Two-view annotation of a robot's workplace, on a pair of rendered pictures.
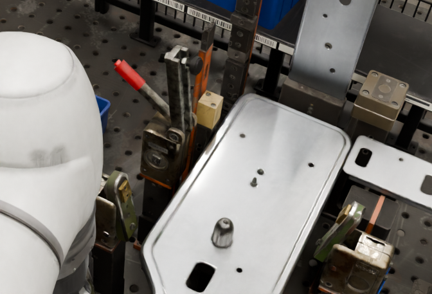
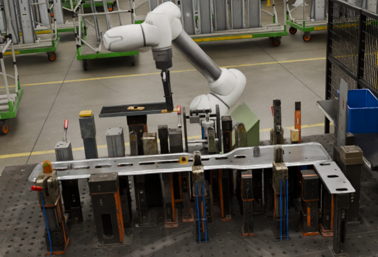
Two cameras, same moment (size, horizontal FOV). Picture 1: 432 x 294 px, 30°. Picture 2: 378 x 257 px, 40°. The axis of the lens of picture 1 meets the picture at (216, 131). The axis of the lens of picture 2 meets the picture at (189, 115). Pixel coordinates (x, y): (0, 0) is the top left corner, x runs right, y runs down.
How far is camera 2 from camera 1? 2.06 m
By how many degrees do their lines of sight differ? 64
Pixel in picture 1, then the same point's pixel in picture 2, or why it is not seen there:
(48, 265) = (140, 34)
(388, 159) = (331, 167)
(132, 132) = not seen: hidden behind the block
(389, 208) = (314, 176)
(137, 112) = not seen: hidden behind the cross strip
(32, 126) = (149, 16)
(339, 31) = (342, 121)
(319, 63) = (341, 136)
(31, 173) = (147, 23)
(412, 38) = not seen: outside the picture
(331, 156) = (315, 159)
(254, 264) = (254, 161)
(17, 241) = (138, 27)
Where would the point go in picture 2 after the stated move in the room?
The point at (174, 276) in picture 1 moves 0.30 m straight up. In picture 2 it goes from (234, 153) to (232, 93)
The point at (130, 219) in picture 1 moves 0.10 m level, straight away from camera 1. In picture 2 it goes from (242, 141) to (259, 137)
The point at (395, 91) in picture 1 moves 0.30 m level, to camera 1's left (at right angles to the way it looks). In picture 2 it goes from (353, 150) to (315, 128)
